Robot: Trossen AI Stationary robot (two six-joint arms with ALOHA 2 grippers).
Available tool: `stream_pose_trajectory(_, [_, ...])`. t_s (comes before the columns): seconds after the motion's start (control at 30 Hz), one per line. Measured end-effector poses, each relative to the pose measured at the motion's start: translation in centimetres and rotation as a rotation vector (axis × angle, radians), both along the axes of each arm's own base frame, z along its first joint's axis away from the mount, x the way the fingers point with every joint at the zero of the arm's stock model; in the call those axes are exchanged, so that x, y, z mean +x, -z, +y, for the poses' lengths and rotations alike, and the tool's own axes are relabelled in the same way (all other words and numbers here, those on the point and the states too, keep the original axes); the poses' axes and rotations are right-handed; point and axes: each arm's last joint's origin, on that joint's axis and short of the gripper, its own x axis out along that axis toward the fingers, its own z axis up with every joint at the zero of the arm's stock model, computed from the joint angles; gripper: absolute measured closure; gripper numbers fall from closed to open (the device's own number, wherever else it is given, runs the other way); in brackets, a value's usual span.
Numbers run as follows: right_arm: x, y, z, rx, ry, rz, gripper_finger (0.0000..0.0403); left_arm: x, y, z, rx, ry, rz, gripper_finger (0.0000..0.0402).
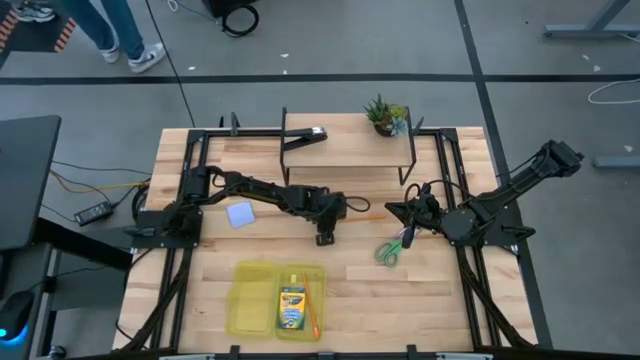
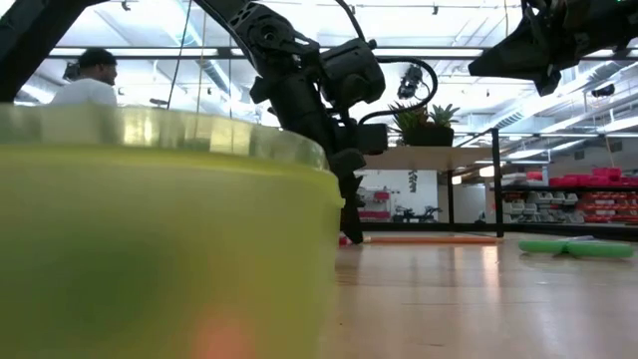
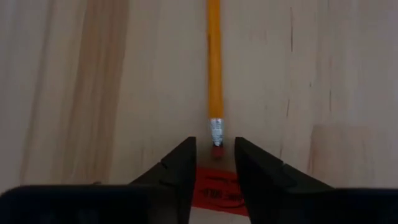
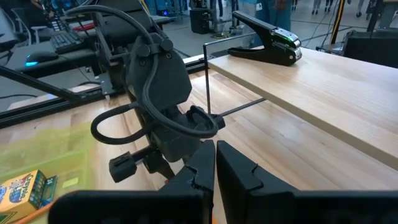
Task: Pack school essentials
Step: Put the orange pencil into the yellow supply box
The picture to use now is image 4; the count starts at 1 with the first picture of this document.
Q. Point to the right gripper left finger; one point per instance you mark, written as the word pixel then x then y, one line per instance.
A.
pixel 186 205

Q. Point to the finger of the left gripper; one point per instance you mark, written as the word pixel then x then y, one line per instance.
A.
pixel 160 168

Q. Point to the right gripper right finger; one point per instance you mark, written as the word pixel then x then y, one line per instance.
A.
pixel 248 199

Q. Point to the yellow translucent pencil box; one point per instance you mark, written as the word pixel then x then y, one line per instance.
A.
pixel 46 146

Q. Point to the yellow green crayon box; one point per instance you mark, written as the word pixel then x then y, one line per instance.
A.
pixel 18 193

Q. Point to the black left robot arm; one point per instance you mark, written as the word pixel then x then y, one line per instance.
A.
pixel 161 77

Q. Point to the small yellow paper label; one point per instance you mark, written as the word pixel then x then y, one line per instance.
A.
pixel 70 182

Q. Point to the wooden shelf riser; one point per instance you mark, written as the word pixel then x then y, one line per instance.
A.
pixel 311 93

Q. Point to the black floor box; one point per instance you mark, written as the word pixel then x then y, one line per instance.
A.
pixel 203 20

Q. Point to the grey computer desk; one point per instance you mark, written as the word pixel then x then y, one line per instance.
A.
pixel 77 59

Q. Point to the black keyboard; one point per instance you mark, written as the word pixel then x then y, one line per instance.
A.
pixel 65 42

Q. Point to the black computer mouse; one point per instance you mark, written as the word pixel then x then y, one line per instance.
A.
pixel 42 57

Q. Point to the black equipment case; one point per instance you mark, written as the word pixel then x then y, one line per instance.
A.
pixel 370 46

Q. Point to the yellow black pole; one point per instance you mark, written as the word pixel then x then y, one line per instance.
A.
pixel 337 18

